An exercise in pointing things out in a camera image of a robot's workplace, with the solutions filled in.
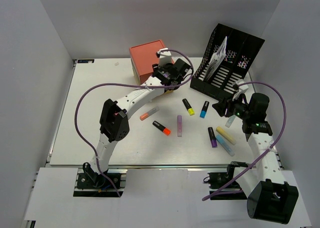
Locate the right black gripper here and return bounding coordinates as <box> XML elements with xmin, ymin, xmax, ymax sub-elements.
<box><xmin>212</xmin><ymin>91</ymin><xmax>252</xmax><ymax>120</ymax></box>

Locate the coral top drawer box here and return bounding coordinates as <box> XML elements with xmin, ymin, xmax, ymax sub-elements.
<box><xmin>129</xmin><ymin>40</ymin><xmax>166</xmax><ymax>85</ymax></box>

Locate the white printed paper booklet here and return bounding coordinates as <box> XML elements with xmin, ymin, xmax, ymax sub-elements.
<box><xmin>203</xmin><ymin>36</ymin><xmax>228</xmax><ymax>82</ymax></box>

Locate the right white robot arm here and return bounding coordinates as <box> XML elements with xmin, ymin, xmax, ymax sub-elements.
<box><xmin>210</xmin><ymin>93</ymin><xmax>299</xmax><ymax>224</ymax></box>

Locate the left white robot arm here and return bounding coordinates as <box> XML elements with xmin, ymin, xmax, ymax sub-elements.
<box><xmin>82</xmin><ymin>59</ymin><xmax>193</xmax><ymax>188</ymax></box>

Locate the pastel green highlighter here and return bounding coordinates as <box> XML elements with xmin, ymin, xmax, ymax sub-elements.
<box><xmin>225</xmin><ymin>115</ymin><xmax>236</xmax><ymax>128</ymax></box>

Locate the black blue highlighter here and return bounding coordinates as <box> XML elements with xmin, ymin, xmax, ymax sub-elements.
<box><xmin>199</xmin><ymin>101</ymin><xmax>210</xmax><ymax>118</ymax></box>

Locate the pastel yellow highlighter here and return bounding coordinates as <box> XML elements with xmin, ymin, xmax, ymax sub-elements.
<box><xmin>216</xmin><ymin>126</ymin><xmax>237</xmax><ymax>145</ymax></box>

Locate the pastel blue highlighter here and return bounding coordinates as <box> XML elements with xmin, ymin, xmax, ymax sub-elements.
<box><xmin>215</xmin><ymin>135</ymin><xmax>235</xmax><ymax>156</ymax></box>

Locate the black yellow highlighter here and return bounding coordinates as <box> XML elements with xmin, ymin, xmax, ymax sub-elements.
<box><xmin>182</xmin><ymin>98</ymin><xmax>195</xmax><ymax>116</ymax></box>

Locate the black purple highlighter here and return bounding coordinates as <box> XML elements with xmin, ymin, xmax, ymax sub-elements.
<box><xmin>208</xmin><ymin>127</ymin><xmax>218</xmax><ymax>148</ymax></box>

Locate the pastel purple highlighter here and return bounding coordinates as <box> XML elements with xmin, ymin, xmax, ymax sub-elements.
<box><xmin>177</xmin><ymin>115</ymin><xmax>183</xmax><ymax>137</ymax></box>

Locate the orange grey highlighter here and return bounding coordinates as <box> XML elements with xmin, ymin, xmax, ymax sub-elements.
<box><xmin>139</xmin><ymin>106</ymin><xmax>160</xmax><ymax>121</ymax></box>

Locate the black orange highlighter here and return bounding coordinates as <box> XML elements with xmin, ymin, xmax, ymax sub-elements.
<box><xmin>152</xmin><ymin>121</ymin><xmax>171</xmax><ymax>136</ymax></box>

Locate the black three-slot file holder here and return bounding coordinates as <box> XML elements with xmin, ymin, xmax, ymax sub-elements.
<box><xmin>190</xmin><ymin>24</ymin><xmax>265</xmax><ymax>101</ymax></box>

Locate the black label sticker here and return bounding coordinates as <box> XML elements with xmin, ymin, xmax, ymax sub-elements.
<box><xmin>77</xmin><ymin>59</ymin><xmax>95</xmax><ymax>64</ymax></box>

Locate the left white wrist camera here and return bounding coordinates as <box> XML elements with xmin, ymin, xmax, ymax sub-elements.
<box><xmin>156</xmin><ymin>48</ymin><xmax>173</xmax><ymax>67</ymax></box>

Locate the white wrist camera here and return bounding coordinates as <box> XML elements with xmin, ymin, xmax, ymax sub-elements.
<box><xmin>232</xmin><ymin>79</ymin><xmax>249</xmax><ymax>101</ymax></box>
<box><xmin>156</xmin><ymin>48</ymin><xmax>173</xmax><ymax>67</ymax></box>

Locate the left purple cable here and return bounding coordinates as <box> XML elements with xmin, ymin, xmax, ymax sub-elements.
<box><xmin>74</xmin><ymin>49</ymin><xmax>195</xmax><ymax>197</ymax></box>

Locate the purple cable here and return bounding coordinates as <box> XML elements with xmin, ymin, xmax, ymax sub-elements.
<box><xmin>74</xmin><ymin>49</ymin><xmax>195</xmax><ymax>197</ymax></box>
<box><xmin>201</xmin><ymin>81</ymin><xmax>287</xmax><ymax>201</ymax></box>

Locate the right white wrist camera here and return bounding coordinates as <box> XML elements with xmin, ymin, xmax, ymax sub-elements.
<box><xmin>232</xmin><ymin>79</ymin><xmax>249</xmax><ymax>101</ymax></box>

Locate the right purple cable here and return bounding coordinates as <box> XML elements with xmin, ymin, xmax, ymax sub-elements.
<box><xmin>201</xmin><ymin>81</ymin><xmax>287</xmax><ymax>201</ymax></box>

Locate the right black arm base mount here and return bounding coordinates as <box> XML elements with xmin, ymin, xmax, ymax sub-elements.
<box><xmin>203</xmin><ymin>161</ymin><xmax>248</xmax><ymax>200</ymax></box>

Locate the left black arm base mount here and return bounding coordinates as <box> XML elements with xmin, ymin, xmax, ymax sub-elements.
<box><xmin>72</xmin><ymin>169</ymin><xmax>128</xmax><ymax>198</ymax></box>

